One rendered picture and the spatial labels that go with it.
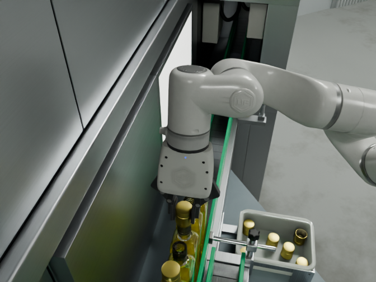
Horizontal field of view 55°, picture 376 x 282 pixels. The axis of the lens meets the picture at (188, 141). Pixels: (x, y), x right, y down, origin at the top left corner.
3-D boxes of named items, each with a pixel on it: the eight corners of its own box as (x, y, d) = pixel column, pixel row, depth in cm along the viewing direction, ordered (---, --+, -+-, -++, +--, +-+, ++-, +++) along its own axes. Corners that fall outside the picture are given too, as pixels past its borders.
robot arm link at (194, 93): (254, 62, 64) (271, 79, 55) (246, 117, 68) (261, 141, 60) (167, 60, 62) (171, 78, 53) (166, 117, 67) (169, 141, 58)
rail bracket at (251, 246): (209, 247, 99) (211, 219, 91) (271, 258, 97) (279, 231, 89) (207, 257, 97) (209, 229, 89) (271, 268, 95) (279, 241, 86)
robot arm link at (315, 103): (329, 137, 63) (212, 119, 59) (300, 109, 74) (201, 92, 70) (348, 92, 59) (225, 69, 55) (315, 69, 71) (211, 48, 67)
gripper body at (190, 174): (154, 142, 62) (154, 196, 67) (214, 150, 61) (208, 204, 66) (165, 124, 69) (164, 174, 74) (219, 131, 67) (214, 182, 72)
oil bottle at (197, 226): (181, 251, 99) (179, 202, 85) (201, 254, 98) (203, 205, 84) (177, 270, 95) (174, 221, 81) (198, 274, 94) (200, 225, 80)
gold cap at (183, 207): (177, 212, 76) (177, 198, 73) (194, 215, 76) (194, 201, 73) (173, 226, 73) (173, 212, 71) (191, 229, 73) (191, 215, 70)
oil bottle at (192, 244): (176, 271, 95) (174, 222, 81) (197, 275, 94) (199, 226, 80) (171, 291, 91) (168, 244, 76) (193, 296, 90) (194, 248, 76)
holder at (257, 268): (221, 222, 122) (223, 207, 116) (306, 236, 118) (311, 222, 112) (214, 268, 109) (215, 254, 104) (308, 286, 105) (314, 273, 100)
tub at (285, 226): (238, 223, 121) (240, 207, 115) (307, 235, 117) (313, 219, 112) (231, 271, 108) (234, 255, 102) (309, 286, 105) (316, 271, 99)
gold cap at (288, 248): (292, 250, 112) (295, 242, 109) (292, 261, 109) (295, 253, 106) (280, 248, 112) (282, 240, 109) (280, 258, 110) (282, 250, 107)
